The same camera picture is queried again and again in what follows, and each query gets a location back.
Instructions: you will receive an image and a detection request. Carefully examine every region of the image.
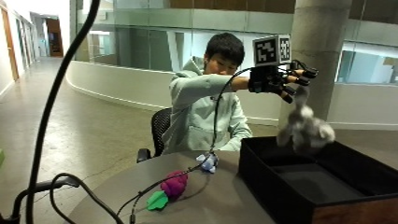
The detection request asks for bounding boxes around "the person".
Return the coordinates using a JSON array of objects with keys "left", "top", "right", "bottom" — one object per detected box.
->
[{"left": 161, "top": 32, "right": 255, "bottom": 156}]

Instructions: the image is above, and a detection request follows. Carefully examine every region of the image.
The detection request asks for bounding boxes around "black open storage box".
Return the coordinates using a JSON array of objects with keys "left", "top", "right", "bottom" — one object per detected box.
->
[{"left": 237, "top": 135, "right": 398, "bottom": 224}]

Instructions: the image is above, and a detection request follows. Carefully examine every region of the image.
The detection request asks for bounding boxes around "white marker cube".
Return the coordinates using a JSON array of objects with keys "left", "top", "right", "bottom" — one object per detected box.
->
[{"left": 252, "top": 34, "right": 293, "bottom": 67}]

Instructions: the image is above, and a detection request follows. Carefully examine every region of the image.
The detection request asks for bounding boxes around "purple plush with green leaf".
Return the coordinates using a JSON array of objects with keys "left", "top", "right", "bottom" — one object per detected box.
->
[{"left": 145, "top": 170, "right": 191, "bottom": 212}]

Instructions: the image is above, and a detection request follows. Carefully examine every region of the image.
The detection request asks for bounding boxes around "glass balustrade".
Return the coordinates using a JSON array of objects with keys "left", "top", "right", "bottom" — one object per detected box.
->
[{"left": 68, "top": 0, "right": 398, "bottom": 86}]

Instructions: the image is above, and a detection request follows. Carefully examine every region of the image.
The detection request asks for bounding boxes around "grey plush toy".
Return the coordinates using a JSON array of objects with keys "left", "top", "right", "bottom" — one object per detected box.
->
[{"left": 276, "top": 85, "right": 337, "bottom": 154}]

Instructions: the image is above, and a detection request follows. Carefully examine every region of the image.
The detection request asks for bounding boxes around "small blue white plush toy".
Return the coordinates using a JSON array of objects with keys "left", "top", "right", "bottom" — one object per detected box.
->
[{"left": 196, "top": 151, "right": 220, "bottom": 175}]

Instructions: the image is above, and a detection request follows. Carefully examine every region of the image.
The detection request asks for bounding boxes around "thick black curved cable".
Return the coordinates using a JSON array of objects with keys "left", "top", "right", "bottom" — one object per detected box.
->
[{"left": 26, "top": 0, "right": 103, "bottom": 224}]

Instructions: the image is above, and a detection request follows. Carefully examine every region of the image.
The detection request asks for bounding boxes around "wooden door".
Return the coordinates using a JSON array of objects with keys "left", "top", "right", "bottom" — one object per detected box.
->
[{"left": 0, "top": 5, "right": 22, "bottom": 82}]

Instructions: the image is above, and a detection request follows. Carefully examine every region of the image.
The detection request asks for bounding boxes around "black mesh office chair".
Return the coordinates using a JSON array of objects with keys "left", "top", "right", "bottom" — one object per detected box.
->
[{"left": 136, "top": 106, "right": 175, "bottom": 164}]

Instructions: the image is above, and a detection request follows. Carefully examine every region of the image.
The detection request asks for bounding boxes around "black looped cable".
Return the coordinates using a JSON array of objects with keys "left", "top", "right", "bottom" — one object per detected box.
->
[{"left": 48, "top": 172, "right": 125, "bottom": 224}]

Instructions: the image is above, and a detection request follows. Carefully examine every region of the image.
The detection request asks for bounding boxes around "thin black glove cable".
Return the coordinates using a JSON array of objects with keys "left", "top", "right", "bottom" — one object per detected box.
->
[{"left": 116, "top": 66, "right": 256, "bottom": 224}]

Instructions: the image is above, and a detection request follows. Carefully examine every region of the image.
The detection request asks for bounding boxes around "concrete column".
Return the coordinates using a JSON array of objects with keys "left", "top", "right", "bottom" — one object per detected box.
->
[{"left": 277, "top": 0, "right": 354, "bottom": 129}]

